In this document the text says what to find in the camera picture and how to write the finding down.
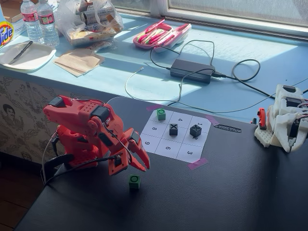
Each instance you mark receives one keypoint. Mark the printed cylindrical package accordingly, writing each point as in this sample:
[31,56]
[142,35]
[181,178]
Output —
[96,15]

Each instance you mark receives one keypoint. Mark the Tide detergent box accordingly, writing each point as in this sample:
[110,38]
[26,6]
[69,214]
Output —
[6,33]

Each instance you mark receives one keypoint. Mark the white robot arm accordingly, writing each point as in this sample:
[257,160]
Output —
[279,120]

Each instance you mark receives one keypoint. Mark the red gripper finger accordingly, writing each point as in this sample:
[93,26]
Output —
[136,162]
[144,156]

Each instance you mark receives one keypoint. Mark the black power adapter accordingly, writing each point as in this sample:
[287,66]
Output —
[192,68]

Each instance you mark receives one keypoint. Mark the orange clamp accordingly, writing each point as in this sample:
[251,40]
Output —
[261,115]

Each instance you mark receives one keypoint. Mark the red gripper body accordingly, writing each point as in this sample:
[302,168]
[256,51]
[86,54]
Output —
[134,147]

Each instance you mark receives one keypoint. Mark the pink pen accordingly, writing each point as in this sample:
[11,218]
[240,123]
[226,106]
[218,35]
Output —
[155,26]

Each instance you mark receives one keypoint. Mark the black table clamp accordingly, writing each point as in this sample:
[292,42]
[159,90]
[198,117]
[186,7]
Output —
[57,161]

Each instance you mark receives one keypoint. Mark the brown paper napkins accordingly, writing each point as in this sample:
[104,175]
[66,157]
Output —
[77,62]

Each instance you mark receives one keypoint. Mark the white paper plate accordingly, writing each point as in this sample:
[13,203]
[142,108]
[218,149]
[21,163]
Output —
[36,57]

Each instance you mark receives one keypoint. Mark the black cube with X mark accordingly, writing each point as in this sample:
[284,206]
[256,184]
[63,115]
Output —
[173,131]
[195,131]

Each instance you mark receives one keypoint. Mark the water bottle red label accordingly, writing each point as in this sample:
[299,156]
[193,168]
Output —
[48,26]
[32,26]

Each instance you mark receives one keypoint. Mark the pink pencil case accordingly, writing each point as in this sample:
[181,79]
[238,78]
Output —
[154,45]

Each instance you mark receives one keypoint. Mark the black plastic knife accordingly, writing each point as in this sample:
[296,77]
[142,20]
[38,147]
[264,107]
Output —
[21,51]

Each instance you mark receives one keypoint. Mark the red robot arm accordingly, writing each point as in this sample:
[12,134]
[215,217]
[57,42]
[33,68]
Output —
[79,110]

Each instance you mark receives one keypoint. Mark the clear plastic wrapper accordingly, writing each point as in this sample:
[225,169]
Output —
[102,45]

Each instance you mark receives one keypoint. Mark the clear plastic bag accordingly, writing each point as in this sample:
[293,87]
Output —
[72,21]

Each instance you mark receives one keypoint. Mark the white numbered grid paper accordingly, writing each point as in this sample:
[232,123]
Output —
[168,148]

